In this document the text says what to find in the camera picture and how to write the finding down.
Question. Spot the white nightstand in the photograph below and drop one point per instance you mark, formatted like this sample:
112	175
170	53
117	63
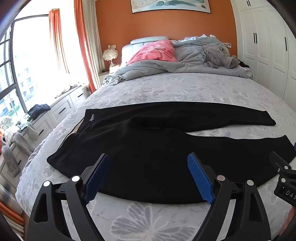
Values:
104	77

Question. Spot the large black-framed window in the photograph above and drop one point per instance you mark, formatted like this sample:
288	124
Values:
34	58

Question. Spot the pink pillow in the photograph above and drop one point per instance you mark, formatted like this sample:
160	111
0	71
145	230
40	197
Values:
152	52

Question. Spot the white wardrobe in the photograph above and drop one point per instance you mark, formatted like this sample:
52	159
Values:
266	46

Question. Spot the person's right forearm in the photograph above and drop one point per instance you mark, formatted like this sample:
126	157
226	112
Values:
291	217

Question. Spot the orange striped cloth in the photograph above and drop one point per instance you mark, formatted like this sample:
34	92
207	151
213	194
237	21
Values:
11	215

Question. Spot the bed with grey floral sheet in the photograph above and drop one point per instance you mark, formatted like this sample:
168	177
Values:
161	88

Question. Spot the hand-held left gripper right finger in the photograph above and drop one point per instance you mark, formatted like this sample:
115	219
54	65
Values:
198	178

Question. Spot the grey duvet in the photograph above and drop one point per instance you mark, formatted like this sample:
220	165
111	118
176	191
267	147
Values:
189	64

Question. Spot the framed wall picture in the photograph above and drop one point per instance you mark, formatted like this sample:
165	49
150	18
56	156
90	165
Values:
171	5

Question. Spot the orange curtain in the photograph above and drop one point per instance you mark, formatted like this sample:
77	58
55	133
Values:
87	46
57	39

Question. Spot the white ruffled pillow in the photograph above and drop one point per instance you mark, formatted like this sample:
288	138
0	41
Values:
203	36

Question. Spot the black pants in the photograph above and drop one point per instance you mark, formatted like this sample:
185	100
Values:
150	150

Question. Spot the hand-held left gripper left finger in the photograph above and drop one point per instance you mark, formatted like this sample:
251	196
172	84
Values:
97	178

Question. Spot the white feather table lamp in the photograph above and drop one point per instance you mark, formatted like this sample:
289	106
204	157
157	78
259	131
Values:
110	54

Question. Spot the white window seat cabinet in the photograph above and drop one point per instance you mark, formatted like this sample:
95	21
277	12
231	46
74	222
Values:
62	109

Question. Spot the grey crumpled garment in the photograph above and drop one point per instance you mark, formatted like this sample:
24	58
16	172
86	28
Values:
215	55

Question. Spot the pile of light clothes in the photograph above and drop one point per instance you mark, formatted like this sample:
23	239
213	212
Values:
16	139

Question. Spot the grey padded headboard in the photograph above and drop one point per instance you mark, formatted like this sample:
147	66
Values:
148	39

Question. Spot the dark blue clothes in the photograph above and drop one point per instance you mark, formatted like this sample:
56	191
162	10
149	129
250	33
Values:
39	110

